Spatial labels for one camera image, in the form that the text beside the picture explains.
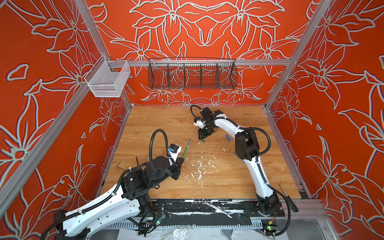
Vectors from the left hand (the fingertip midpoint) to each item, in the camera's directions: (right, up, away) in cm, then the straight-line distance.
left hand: (183, 159), depth 68 cm
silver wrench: (+22, -28, +4) cm, 35 cm away
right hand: (+9, +8, +32) cm, 34 cm away
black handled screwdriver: (+54, -23, +6) cm, 59 cm away
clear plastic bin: (-50, +41, +21) cm, 68 cm away
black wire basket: (+4, +49, +29) cm, 58 cm away
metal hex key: (-41, -11, +21) cm, 47 cm away
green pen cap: (+12, +4, +30) cm, 33 cm away
